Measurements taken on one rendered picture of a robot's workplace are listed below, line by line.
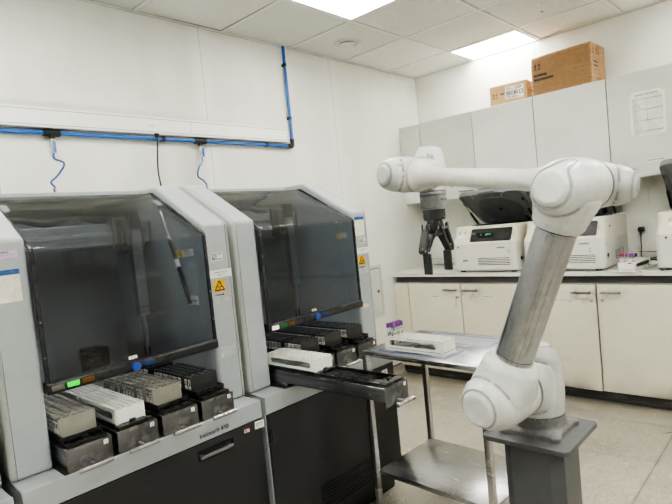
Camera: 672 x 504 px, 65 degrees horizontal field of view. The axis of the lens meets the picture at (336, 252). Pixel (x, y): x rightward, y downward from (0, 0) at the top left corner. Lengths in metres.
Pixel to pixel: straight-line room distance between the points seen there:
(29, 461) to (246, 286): 0.93
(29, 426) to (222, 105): 2.39
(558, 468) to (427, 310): 2.97
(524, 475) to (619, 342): 2.31
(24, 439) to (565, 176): 1.63
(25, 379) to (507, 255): 3.27
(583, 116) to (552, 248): 2.93
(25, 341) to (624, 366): 3.45
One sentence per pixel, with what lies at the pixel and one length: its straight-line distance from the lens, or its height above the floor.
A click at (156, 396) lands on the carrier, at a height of 0.85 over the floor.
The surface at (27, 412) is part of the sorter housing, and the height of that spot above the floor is 0.93.
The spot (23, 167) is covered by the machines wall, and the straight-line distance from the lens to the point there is 3.01.
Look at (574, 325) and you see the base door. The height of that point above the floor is 0.53.
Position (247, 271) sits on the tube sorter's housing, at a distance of 2.18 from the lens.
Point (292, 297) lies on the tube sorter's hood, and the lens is 2.32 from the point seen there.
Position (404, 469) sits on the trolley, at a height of 0.28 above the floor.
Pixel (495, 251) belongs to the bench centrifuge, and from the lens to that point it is 4.19.
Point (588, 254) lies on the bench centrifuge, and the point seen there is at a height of 1.02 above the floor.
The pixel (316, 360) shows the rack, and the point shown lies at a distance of 2.12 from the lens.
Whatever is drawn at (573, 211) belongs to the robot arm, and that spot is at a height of 1.36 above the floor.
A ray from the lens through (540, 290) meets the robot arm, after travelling 1.42.
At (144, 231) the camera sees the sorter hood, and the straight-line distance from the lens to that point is 1.99.
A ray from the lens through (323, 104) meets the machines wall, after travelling 4.28.
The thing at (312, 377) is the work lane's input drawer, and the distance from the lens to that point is 2.12.
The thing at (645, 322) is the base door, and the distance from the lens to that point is 3.93.
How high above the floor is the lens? 1.39
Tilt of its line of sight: 3 degrees down
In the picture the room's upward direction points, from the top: 6 degrees counter-clockwise
